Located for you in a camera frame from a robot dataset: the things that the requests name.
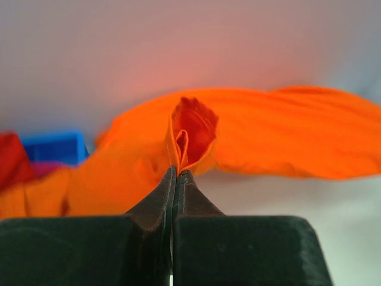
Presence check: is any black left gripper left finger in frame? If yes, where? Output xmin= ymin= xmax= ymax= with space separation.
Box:
xmin=1 ymin=168 xmax=176 ymax=285

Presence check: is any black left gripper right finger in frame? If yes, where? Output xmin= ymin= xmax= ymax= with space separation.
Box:
xmin=172 ymin=171 xmax=333 ymax=285

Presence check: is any orange t-shirt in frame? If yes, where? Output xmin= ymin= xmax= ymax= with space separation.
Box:
xmin=1 ymin=86 xmax=380 ymax=219

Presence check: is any blue plastic bin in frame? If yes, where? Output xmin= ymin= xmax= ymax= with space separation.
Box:
xmin=20 ymin=130 xmax=89 ymax=165

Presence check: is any red t-shirt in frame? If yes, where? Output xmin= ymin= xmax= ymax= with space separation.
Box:
xmin=1 ymin=132 xmax=35 ymax=191

